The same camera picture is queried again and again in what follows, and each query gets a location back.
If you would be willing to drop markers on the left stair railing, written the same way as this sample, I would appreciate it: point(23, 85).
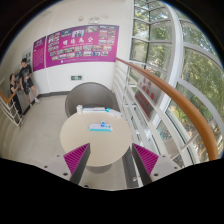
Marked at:
point(9, 109)

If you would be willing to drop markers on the person in black shirt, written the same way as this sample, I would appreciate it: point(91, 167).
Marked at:
point(26, 82)

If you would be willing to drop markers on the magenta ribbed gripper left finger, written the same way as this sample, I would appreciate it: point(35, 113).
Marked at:
point(76, 161)

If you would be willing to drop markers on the grey curved armchair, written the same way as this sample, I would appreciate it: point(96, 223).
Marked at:
point(90, 94)

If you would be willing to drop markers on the person in dark clothes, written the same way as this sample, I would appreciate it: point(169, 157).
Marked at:
point(13, 90)

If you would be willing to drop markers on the white cup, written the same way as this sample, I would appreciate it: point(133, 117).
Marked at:
point(79, 109)

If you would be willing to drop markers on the red sign board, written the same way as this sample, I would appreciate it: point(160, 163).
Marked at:
point(147, 95)

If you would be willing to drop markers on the small magenta wall poster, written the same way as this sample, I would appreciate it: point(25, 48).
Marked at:
point(38, 54)

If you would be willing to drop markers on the large magenta wall poster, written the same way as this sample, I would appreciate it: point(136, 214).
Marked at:
point(88, 43)

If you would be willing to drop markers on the white metal railing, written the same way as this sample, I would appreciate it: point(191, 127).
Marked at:
point(163, 133)

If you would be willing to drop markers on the orange wooden handrail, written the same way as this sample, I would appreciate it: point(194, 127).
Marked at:
point(187, 107)

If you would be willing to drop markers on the white flat box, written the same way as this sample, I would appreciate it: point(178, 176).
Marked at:
point(93, 109)

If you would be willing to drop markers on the white power strip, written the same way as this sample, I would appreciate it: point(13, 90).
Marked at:
point(99, 127)

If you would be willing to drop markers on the green exit sign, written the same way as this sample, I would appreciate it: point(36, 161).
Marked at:
point(76, 77)

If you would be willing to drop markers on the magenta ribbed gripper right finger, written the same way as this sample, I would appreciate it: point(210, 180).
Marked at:
point(145, 161)

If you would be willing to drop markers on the round beige table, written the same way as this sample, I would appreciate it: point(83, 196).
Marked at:
point(105, 147)

